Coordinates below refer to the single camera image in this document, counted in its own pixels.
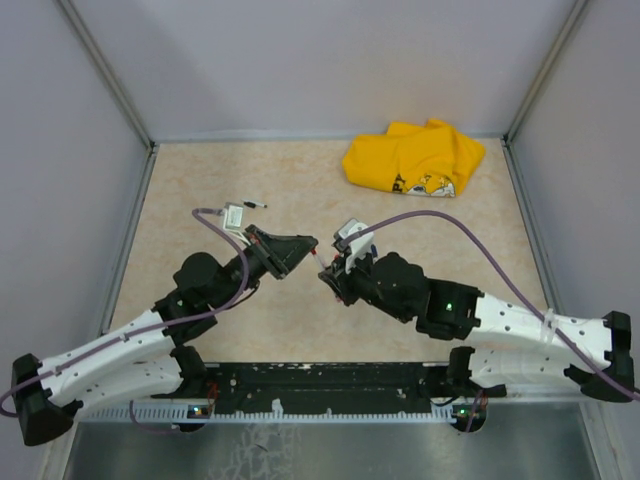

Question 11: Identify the yellow folded t-shirt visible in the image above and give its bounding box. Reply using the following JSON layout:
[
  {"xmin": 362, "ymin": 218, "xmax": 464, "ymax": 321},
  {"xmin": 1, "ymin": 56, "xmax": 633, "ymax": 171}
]
[{"xmin": 342, "ymin": 119, "xmax": 486, "ymax": 198}]

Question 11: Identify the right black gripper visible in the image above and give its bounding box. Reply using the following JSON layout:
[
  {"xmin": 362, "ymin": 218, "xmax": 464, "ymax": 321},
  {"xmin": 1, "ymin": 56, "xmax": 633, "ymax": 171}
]
[{"xmin": 320, "ymin": 244, "xmax": 413, "ymax": 322}]

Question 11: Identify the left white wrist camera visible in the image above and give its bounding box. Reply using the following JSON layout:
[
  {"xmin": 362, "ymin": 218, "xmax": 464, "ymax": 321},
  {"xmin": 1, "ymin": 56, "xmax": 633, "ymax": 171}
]
[{"xmin": 223, "ymin": 202, "xmax": 249, "ymax": 245}]

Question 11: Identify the black capped marker pen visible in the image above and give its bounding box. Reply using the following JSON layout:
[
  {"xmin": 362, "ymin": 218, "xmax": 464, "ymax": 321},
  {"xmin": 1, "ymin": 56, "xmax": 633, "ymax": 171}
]
[{"xmin": 242, "ymin": 199, "xmax": 268, "ymax": 209}]

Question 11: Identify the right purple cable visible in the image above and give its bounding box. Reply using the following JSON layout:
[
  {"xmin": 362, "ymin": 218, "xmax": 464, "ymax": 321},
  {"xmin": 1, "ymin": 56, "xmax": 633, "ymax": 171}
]
[{"xmin": 342, "ymin": 210, "xmax": 640, "ymax": 404}]

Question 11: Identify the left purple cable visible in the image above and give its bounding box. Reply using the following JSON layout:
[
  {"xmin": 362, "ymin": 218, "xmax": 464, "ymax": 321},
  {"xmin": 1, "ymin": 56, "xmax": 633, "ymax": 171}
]
[{"xmin": 0, "ymin": 207, "xmax": 250, "ymax": 436}]

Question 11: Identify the purple cable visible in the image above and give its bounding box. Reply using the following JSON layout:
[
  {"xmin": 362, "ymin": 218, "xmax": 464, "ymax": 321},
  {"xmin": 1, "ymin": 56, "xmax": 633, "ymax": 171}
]
[
  {"xmin": 342, "ymin": 210, "xmax": 640, "ymax": 404},
  {"xmin": 0, "ymin": 207, "xmax": 250, "ymax": 436}
]

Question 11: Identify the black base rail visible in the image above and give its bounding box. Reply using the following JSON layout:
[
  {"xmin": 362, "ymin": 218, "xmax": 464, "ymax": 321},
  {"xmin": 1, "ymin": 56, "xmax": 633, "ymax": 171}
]
[{"xmin": 156, "ymin": 362, "xmax": 480, "ymax": 415}]

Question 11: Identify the white pen red end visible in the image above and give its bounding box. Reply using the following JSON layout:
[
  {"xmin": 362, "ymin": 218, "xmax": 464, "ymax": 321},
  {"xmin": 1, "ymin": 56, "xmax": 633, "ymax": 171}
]
[{"xmin": 313, "ymin": 252, "xmax": 327, "ymax": 271}]

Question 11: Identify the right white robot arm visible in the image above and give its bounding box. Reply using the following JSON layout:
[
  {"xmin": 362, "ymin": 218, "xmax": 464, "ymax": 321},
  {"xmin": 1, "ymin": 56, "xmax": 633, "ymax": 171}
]
[{"xmin": 318, "ymin": 252, "xmax": 635, "ymax": 403}]

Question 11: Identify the white slotted cable duct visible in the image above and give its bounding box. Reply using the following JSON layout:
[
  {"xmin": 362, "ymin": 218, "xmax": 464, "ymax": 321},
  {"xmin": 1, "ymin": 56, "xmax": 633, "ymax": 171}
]
[{"xmin": 79, "ymin": 403, "xmax": 484, "ymax": 425}]

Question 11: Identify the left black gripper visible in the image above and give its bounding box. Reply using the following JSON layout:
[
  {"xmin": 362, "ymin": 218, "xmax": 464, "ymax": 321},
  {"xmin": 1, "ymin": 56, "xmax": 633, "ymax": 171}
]
[{"xmin": 214, "ymin": 226, "xmax": 321, "ymax": 312}]

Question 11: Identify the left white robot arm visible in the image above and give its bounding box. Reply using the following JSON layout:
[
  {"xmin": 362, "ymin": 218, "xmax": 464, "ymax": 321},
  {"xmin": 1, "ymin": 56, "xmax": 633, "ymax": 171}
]
[{"xmin": 10, "ymin": 225, "xmax": 318, "ymax": 446}]

